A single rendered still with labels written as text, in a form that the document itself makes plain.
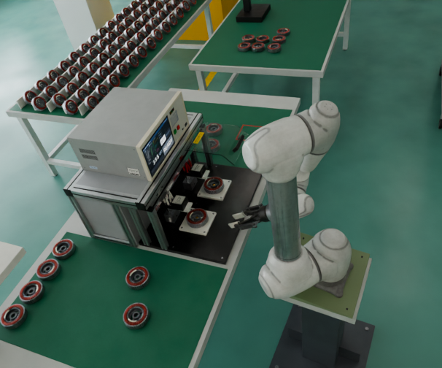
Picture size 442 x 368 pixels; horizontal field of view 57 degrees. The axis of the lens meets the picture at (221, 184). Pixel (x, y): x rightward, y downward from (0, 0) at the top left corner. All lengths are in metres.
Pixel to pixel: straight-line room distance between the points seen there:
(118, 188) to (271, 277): 0.81
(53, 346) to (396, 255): 2.10
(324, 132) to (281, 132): 0.14
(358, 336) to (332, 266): 0.99
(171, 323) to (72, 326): 0.45
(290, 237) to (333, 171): 2.01
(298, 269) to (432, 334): 1.30
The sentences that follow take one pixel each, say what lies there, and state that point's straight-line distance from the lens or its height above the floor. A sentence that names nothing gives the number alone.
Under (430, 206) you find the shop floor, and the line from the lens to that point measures 3.31.
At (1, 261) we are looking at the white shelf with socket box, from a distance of 1.78.
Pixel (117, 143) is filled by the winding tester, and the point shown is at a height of 1.32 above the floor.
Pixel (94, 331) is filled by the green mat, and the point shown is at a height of 0.75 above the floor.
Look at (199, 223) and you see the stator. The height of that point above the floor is 0.82.
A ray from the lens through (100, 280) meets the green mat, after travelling 2.11.
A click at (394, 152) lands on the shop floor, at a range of 3.69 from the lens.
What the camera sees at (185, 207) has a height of 0.88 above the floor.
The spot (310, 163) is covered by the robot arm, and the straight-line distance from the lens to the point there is 1.47.
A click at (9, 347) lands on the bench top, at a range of 2.14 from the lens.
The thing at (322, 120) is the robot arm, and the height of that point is 1.61.
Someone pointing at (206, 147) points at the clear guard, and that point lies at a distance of 2.09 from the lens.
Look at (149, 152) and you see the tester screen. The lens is 1.85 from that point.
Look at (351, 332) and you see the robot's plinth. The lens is 2.62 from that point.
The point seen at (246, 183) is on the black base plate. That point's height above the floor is 0.77.
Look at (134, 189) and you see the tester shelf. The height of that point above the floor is 1.11.
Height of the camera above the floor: 2.36
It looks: 44 degrees down
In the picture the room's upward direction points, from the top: 11 degrees counter-clockwise
